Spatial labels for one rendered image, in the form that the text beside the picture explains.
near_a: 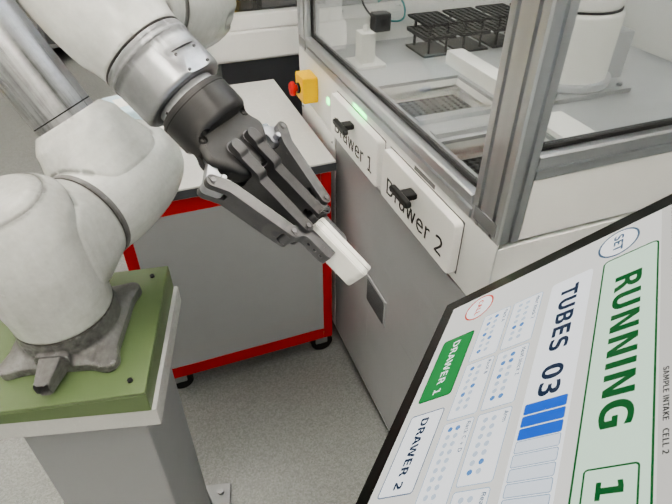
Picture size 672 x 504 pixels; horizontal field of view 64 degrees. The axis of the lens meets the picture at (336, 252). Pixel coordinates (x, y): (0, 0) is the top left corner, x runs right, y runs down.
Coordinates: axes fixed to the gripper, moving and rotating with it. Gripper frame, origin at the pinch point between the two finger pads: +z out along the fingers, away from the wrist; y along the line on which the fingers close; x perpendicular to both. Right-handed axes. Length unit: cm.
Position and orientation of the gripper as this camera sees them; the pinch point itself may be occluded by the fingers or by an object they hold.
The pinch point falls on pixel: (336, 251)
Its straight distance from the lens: 54.1
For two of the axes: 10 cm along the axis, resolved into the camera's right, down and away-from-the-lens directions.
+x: -5.5, 4.0, 7.4
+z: 6.9, 7.1, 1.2
